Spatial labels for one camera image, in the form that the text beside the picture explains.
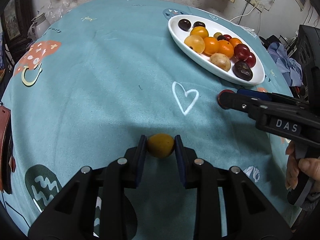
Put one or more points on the small dark purple plum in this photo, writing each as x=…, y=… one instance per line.
x=221, y=38
x=184, y=24
x=199, y=24

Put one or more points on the white kettle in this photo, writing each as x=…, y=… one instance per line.
x=38, y=26

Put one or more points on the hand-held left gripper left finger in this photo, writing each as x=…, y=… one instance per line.
x=142, y=155

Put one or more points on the clear plastic bag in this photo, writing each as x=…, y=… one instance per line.
x=55, y=10

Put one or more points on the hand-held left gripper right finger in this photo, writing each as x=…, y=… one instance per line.
x=179, y=157

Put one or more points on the speckled brownish yellow plum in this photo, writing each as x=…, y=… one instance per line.
x=220, y=62

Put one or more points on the dark purple passion fruit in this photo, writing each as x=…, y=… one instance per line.
x=242, y=71

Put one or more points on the blue clothes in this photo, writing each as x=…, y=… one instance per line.
x=285, y=62

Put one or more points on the dark wooden framed cabinet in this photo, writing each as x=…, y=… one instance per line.
x=12, y=17

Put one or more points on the large bright red plum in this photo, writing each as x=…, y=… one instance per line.
x=251, y=60

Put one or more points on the teal printed tablecloth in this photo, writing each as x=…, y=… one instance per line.
x=100, y=80

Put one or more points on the brown leather bag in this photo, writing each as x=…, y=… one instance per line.
x=3, y=135

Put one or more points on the small yellow-green plum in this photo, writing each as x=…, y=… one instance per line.
x=217, y=34

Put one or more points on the white oval plate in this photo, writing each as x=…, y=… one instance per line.
x=173, y=25

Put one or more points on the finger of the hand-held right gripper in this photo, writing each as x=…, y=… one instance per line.
x=251, y=93
x=237, y=102

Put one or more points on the person's right hand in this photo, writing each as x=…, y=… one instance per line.
x=291, y=170

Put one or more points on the dark red plum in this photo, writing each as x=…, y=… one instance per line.
x=241, y=51

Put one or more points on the mandarin orange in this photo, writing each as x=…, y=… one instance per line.
x=225, y=48

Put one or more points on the small orange citrus fruit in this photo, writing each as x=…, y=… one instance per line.
x=236, y=42
x=210, y=45
x=199, y=32

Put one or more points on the white wall socket strip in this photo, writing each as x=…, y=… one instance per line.
x=252, y=1

